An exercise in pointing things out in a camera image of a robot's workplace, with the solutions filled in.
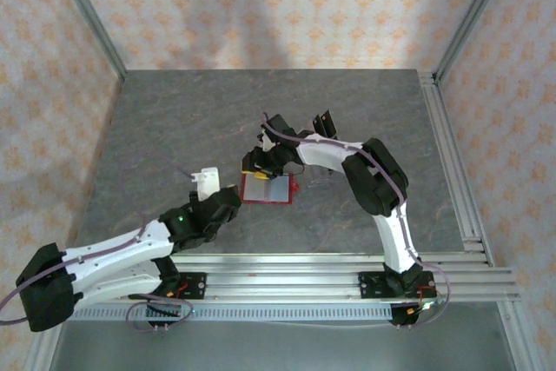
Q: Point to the aluminium table side rail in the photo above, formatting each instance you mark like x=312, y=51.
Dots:
x=452, y=162

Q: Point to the red leather card holder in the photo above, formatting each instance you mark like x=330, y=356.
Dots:
x=269, y=190

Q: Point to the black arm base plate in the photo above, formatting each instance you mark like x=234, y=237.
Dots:
x=371, y=286
x=195, y=286

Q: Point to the aluminium frame leg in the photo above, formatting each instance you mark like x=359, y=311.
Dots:
x=519, y=340
x=43, y=340

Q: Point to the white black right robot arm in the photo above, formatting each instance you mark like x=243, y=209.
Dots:
x=373, y=171

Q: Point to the aluminium base mounting rails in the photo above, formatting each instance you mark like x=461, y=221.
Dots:
x=282, y=277

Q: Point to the clear card stand black brackets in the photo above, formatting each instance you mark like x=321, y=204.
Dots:
x=328, y=123

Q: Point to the black controller board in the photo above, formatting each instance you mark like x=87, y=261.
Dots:
x=163, y=314
x=406, y=316

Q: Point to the aluminium frame corner post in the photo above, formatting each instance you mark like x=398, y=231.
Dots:
x=472, y=15
x=89, y=15

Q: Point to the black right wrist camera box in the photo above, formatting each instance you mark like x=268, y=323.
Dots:
x=278, y=124

